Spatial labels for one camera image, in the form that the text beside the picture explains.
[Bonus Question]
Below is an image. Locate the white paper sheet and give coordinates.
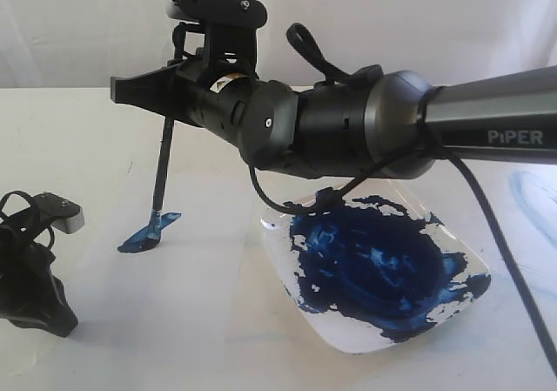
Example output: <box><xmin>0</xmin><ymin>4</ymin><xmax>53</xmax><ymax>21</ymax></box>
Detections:
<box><xmin>67</xmin><ymin>172</ymin><xmax>254</xmax><ymax>354</ymax></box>

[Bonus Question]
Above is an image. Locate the white backdrop cloth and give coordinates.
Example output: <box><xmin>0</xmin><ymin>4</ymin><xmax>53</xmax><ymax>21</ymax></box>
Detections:
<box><xmin>1</xmin><ymin>0</ymin><xmax>556</xmax><ymax>88</ymax></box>

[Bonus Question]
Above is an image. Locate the white square paint plate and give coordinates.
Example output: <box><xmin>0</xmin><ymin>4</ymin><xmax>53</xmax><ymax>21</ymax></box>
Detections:
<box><xmin>260</xmin><ymin>179</ymin><xmax>491</xmax><ymax>354</ymax></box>

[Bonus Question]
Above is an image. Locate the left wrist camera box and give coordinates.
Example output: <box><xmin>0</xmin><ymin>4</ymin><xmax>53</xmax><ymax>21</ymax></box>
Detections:
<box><xmin>33</xmin><ymin>192</ymin><xmax>85</xmax><ymax>234</ymax></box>

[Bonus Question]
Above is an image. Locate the left black camera cable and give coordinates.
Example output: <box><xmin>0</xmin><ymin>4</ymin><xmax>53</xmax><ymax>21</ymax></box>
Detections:
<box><xmin>0</xmin><ymin>190</ymin><xmax>56</xmax><ymax>251</ymax></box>

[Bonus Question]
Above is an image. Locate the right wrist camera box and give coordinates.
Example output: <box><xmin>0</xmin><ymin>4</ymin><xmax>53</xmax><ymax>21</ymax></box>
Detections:
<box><xmin>166</xmin><ymin>0</ymin><xmax>268</xmax><ymax>30</ymax></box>

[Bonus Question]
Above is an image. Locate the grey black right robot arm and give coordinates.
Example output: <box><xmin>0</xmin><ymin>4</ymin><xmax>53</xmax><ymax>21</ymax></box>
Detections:
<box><xmin>111</xmin><ymin>60</ymin><xmax>556</xmax><ymax>179</ymax></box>

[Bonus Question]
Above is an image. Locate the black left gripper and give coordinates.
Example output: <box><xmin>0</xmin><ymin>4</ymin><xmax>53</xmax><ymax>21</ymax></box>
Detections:
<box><xmin>1</xmin><ymin>224</ymin><xmax>78</xmax><ymax>336</ymax></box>

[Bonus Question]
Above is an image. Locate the black camera cable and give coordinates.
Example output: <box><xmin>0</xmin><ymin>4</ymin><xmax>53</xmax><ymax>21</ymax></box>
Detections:
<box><xmin>171</xmin><ymin>23</ymin><xmax>557</xmax><ymax>391</ymax></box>
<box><xmin>0</xmin><ymin>190</ymin><xmax>56</xmax><ymax>251</ymax></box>

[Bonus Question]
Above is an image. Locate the black paintbrush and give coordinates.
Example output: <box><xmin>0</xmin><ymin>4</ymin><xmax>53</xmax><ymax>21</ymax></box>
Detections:
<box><xmin>146</xmin><ymin>118</ymin><xmax>174</xmax><ymax>249</ymax></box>

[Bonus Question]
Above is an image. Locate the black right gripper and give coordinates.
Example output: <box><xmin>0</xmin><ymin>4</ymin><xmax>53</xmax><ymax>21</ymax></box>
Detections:
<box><xmin>110</xmin><ymin>58</ymin><xmax>259</xmax><ymax>132</ymax></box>

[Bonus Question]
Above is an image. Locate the right black camera cable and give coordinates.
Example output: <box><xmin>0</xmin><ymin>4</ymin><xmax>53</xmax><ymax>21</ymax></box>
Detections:
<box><xmin>171</xmin><ymin>23</ymin><xmax>557</xmax><ymax>391</ymax></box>

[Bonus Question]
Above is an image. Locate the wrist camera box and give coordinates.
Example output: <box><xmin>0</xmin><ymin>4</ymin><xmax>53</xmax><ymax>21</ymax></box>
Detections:
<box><xmin>166</xmin><ymin>0</ymin><xmax>268</xmax><ymax>30</ymax></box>
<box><xmin>33</xmin><ymin>192</ymin><xmax>85</xmax><ymax>234</ymax></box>

